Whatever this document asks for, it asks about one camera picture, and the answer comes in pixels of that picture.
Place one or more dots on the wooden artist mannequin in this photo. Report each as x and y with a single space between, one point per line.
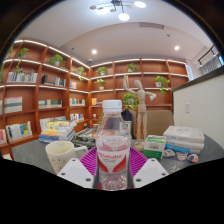
141 110

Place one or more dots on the cream mug with red print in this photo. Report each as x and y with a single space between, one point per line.
60 155

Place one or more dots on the green and white box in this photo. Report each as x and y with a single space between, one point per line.
155 146

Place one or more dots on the branched ceiling lamp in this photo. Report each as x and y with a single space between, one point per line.
117 4

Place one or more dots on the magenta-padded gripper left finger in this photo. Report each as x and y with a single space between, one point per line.
75 173

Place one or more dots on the tan upholstered chair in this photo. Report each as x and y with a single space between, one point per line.
160 121

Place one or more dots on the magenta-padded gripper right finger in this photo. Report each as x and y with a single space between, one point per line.
150 171

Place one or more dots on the stack of colourful books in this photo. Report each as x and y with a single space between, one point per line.
58 131

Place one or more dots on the stack of white packages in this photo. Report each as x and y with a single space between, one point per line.
185 136

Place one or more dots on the ceiling air vent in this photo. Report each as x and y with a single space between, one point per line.
151 25

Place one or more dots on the small round badge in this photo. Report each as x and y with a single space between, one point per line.
181 156
168 153
192 158

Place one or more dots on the black bag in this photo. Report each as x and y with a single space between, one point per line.
126 116

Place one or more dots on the round recessed ceiling light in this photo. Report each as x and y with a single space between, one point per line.
94 51
176 47

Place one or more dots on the clear plastic water bottle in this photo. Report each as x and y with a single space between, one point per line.
113 156

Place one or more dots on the orange wooden shelf unit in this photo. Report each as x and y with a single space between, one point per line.
110 83

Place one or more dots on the small white wall switch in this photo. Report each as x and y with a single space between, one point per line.
187 107

